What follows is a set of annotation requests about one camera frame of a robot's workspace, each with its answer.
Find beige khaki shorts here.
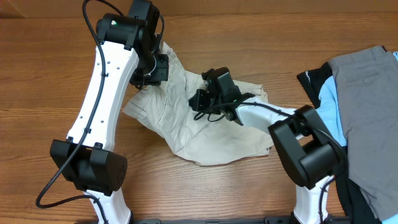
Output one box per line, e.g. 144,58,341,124
123,44,273,166

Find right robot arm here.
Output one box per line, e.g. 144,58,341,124
188,89,349,223

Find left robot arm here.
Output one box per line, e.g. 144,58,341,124
50,13,169,223

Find light blue garment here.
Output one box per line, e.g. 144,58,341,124
315,51,398,224

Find grey trousers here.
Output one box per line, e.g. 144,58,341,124
329,46,397,223

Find black garment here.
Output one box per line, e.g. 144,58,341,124
296,45,388,224

